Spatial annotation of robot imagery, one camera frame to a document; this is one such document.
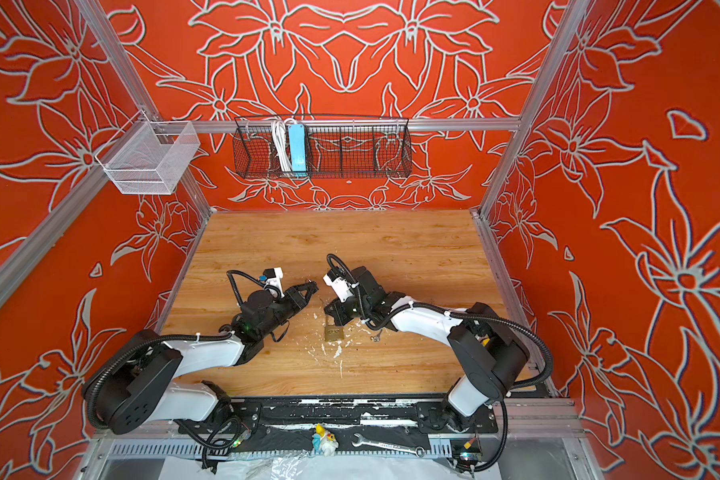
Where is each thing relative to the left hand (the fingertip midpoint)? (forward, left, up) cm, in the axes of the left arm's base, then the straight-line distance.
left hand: (316, 285), depth 83 cm
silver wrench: (-36, -29, -13) cm, 48 cm away
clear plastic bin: (+32, +56, +19) cm, 67 cm away
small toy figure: (-36, -6, -10) cm, 38 cm away
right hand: (-6, -2, -4) cm, 7 cm away
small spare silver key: (-9, -18, -13) cm, 24 cm away
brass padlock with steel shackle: (-8, -5, -13) cm, 17 cm away
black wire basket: (+43, -3, +17) cm, 47 cm away
